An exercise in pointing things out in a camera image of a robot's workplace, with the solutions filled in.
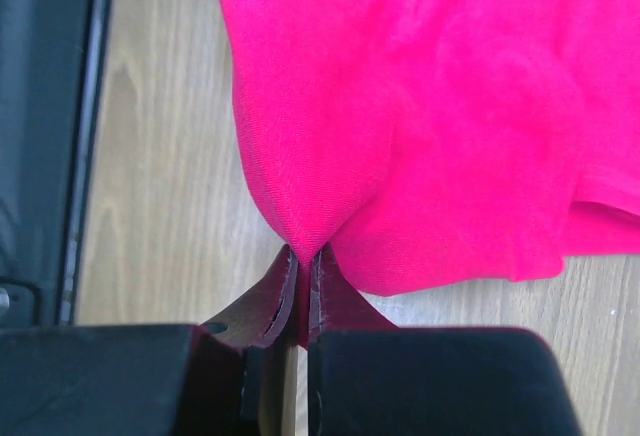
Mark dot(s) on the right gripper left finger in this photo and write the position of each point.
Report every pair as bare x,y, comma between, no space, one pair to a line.
235,374

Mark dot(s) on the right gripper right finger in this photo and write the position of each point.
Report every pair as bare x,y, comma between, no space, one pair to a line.
367,376

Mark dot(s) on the red polo t shirt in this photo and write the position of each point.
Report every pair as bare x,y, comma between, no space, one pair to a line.
434,141

